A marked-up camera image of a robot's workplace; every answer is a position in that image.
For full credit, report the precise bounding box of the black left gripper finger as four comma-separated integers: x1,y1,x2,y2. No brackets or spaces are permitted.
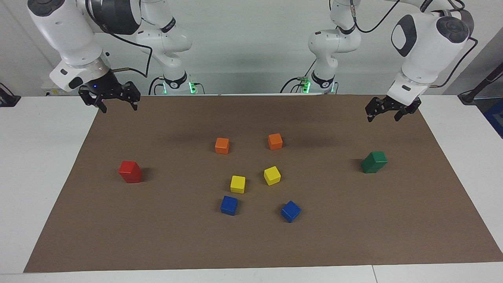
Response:
365,97,389,123
394,103,422,121

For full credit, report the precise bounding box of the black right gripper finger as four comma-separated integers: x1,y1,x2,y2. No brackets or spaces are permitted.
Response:
118,81,141,111
79,87,107,114

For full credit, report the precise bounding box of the green wooden cube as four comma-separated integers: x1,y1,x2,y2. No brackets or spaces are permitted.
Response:
369,151,388,166
361,157,381,174

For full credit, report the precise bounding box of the black stand leg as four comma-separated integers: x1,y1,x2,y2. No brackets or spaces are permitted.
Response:
458,63,503,105

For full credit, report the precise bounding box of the green lit left base connector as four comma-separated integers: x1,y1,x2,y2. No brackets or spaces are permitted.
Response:
297,76,313,94

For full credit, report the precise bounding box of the blue box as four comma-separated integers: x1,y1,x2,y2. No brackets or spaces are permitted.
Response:
483,98,503,139

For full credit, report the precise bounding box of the black device at table edge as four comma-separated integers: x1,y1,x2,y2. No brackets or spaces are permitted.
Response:
0,83,21,107

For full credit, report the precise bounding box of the yellow wooden cube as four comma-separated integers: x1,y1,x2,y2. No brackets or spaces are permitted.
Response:
230,175,246,194
263,166,282,186

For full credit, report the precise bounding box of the blue wooden cube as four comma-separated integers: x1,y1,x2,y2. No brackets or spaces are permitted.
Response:
220,195,239,216
280,200,302,223

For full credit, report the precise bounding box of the brown table mat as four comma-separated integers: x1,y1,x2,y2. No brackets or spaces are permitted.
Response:
23,94,503,274

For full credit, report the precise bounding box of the black right base cable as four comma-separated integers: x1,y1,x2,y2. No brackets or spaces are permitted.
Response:
148,76,166,96

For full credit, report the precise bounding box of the black base cable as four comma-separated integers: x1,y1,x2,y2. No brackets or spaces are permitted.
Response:
148,76,166,96
280,58,317,94

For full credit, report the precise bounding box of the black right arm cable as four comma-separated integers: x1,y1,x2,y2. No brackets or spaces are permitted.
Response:
84,0,154,78

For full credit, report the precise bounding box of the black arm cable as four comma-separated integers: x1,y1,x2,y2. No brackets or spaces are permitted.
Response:
349,0,479,88
84,0,154,78

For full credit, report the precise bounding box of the black left base cable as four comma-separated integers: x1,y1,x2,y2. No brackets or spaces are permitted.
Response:
280,58,317,94

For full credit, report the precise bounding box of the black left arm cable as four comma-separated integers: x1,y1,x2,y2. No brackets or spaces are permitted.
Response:
349,0,479,88

